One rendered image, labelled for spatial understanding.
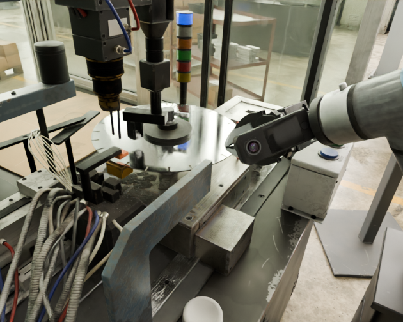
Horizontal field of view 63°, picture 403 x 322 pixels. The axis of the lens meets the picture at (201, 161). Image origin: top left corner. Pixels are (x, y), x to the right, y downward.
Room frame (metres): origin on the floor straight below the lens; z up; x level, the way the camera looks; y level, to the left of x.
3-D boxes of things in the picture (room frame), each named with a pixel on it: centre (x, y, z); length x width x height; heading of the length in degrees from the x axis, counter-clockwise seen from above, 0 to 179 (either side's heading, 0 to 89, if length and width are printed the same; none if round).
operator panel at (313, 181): (0.76, -0.33, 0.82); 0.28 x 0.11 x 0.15; 150
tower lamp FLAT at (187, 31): (0.97, 0.07, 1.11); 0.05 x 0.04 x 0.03; 60
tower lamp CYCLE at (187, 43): (0.97, 0.07, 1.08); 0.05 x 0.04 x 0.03; 60
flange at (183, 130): (0.67, 0.08, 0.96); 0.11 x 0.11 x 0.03
